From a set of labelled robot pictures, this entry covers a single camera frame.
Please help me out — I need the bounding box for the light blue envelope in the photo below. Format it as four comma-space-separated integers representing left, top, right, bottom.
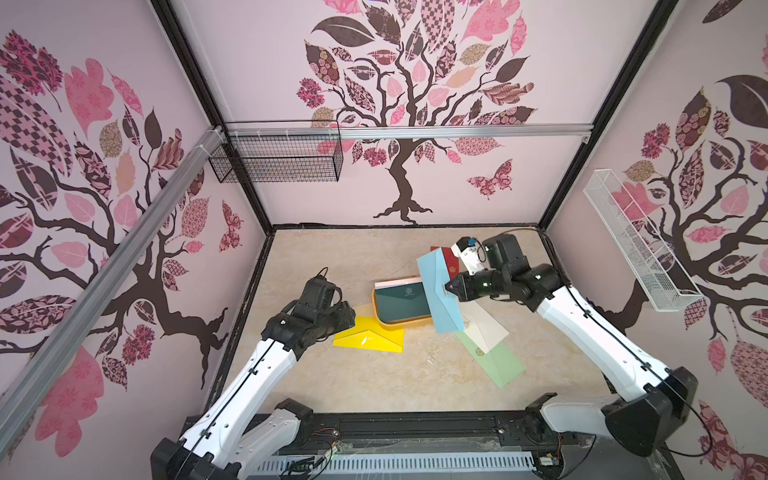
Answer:
417, 249, 465, 334

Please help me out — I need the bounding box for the dark green envelope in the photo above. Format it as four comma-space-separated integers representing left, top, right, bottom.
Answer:
374, 283, 430, 324

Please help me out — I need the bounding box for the yellow envelope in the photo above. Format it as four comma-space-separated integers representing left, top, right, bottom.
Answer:
332, 317, 405, 353

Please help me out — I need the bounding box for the pink envelope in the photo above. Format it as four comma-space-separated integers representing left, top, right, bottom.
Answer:
374, 276, 422, 290

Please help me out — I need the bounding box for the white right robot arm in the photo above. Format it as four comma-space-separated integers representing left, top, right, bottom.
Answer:
444, 233, 698, 457

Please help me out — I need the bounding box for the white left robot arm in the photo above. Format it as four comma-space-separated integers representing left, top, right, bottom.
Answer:
150, 269, 356, 479

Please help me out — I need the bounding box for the yellow plastic storage box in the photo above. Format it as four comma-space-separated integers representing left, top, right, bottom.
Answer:
372, 276, 431, 328

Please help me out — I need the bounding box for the red envelope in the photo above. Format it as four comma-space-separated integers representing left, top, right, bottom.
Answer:
430, 246, 460, 279

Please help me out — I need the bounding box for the white envelope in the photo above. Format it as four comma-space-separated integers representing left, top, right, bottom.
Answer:
459, 302, 509, 354

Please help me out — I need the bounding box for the mint green envelope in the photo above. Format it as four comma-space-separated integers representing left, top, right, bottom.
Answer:
455, 332, 526, 388

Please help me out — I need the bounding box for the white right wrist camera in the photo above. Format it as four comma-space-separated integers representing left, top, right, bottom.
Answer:
451, 236, 487, 276

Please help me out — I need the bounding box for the white wire basket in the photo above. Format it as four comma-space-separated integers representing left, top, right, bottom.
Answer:
584, 169, 704, 313

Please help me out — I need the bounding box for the black wire basket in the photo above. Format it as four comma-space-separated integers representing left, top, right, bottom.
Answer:
208, 120, 344, 184

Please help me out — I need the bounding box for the aluminium rail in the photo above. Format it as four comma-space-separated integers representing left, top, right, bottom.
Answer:
0, 126, 226, 457

